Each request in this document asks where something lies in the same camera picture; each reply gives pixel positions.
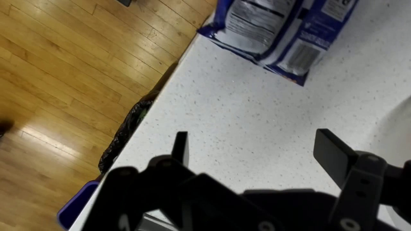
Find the trash bin with black bag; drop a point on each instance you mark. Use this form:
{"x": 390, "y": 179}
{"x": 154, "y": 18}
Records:
{"x": 124, "y": 132}

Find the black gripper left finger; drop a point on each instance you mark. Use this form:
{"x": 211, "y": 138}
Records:
{"x": 180, "y": 147}

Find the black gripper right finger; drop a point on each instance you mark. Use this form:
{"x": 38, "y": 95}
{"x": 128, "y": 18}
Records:
{"x": 335, "y": 155}

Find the blue plastic bin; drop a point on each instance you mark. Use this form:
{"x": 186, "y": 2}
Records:
{"x": 78, "y": 205}

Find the translucent white plastic bowl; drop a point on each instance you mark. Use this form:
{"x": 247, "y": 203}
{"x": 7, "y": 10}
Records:
{"x": 400, "y": 128}

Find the blue and white snack packet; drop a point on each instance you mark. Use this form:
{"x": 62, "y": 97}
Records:
{"x": 274, "y": 29}

